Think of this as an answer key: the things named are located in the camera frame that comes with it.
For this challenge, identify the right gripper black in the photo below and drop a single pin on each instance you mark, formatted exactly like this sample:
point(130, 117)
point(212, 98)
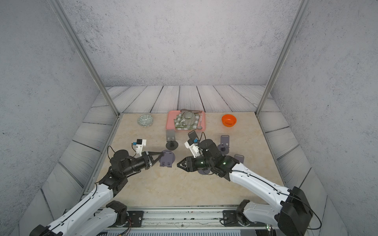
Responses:
point(190, 166)

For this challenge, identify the orange bowl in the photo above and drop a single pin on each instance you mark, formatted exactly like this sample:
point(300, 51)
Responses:
point(229, 120)

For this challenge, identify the striped ceramic cup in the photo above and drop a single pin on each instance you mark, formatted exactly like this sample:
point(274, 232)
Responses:
point(188, 118)

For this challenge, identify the metal spoon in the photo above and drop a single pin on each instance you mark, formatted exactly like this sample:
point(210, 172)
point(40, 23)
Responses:
point(199, 126)

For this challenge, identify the dark phone stand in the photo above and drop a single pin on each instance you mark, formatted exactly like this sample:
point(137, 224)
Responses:
point(171, 143)
point(193, 136)

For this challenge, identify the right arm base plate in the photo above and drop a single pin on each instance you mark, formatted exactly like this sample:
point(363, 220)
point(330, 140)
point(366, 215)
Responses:
point(232, 218)

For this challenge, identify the pink tray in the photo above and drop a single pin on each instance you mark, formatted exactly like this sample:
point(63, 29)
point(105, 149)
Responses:
point(172, 115)

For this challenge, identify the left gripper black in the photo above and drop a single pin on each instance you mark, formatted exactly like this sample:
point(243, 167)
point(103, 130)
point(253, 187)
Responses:
point(148, 160)

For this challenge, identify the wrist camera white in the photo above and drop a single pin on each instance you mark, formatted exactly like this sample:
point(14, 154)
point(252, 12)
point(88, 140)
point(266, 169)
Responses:
point(194, 149)
point(138, 146)

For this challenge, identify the brown wooden spoon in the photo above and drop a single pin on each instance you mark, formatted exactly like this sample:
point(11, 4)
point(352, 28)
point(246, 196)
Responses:
point(192, 111)

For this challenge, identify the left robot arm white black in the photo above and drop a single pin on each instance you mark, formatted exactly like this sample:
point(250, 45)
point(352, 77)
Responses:
point(98, 210)

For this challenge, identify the green checkered cloth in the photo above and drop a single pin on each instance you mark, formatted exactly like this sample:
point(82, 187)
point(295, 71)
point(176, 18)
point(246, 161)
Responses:
point(178, 125)

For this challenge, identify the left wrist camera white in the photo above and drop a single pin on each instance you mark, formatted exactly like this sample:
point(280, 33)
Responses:
point(138, 146)

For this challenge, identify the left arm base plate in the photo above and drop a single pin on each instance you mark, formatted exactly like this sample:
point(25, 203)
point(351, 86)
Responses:
point(130, 219)

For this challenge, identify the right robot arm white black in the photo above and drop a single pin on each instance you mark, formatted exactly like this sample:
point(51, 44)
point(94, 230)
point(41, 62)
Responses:
point(287, 209)

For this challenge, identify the green patterned dish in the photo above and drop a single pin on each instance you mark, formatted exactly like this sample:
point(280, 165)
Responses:
point(145, 120)

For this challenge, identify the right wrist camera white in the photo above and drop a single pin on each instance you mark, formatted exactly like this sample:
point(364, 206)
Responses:
point(194, 149)

